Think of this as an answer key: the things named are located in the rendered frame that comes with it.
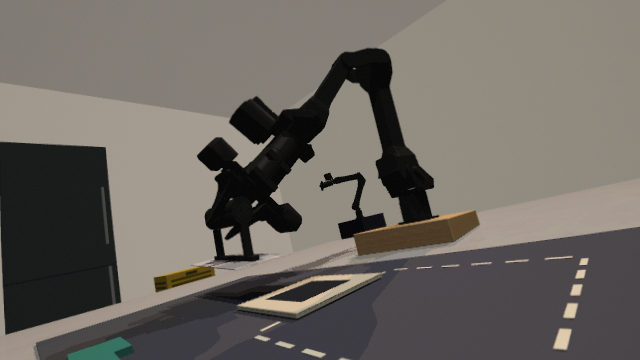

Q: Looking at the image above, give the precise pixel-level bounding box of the green trowel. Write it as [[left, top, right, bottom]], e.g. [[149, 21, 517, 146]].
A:
[[67, 337, 133, 360]]

